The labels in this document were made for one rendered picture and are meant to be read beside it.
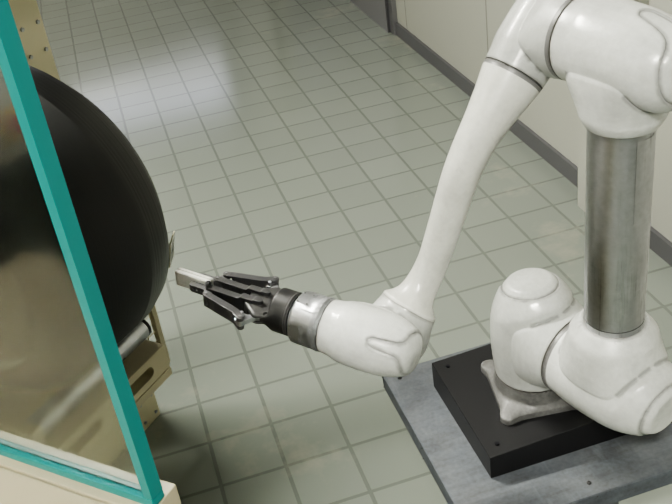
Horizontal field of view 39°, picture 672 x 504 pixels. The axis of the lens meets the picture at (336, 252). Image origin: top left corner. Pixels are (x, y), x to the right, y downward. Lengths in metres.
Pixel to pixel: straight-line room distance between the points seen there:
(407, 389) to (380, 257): 1.70
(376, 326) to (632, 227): 0.42
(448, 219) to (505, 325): 0.32
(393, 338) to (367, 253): 2.33
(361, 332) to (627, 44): 0.57
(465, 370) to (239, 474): 1.09
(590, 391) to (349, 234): 2.35
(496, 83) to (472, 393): 0.74
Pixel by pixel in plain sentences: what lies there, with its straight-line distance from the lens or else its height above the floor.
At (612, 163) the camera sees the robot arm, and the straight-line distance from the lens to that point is 1.45.
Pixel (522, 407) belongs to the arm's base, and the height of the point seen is 0.73.
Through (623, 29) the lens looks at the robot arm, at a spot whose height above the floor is 1.53.
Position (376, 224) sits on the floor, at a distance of 3.96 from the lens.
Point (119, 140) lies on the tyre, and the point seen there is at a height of 1.35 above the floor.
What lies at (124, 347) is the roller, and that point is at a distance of 1.92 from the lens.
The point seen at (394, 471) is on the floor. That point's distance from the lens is 2.82.
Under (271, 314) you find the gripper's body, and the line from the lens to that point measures 1.53.
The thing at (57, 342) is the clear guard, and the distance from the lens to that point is 0.97.
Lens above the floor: 2.00
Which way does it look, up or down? 32 degrees down
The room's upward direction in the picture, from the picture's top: 9 degrees counter-clockwise
